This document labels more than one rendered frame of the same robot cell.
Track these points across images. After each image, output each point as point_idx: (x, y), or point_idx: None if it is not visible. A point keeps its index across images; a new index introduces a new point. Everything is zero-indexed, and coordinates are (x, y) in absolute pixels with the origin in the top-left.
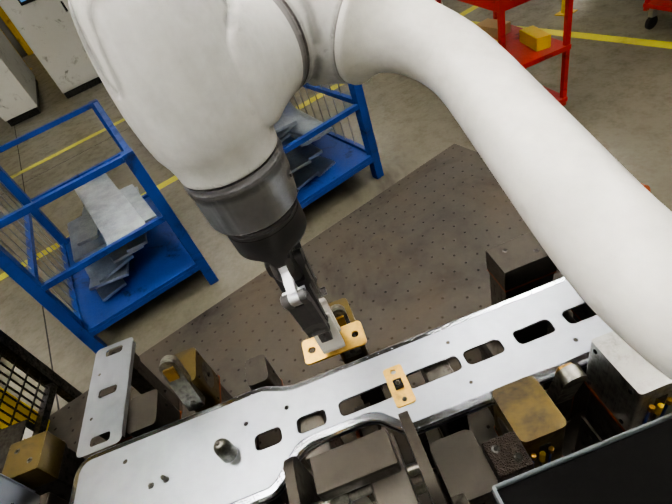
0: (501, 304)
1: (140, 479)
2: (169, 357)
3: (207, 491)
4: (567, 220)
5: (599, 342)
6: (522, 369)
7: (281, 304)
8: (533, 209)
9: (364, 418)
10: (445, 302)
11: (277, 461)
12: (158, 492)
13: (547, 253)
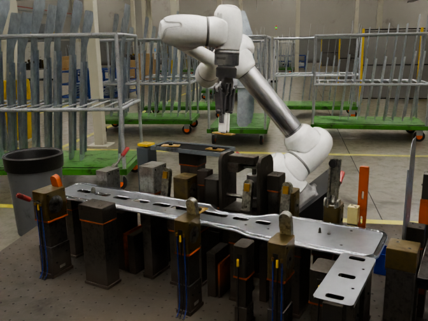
0: (130, 208)
1: (334, 237)
2: (282, 213)
3: (301, 223)
4: (212, 52)
5: (152, 167)
6: (162, 199)
7: (236, 86)
8: (211, 53)
9: (222, 210)
10: (88, 314)
11: (265, 217)
12: (325, 231)
13: (213, 59)
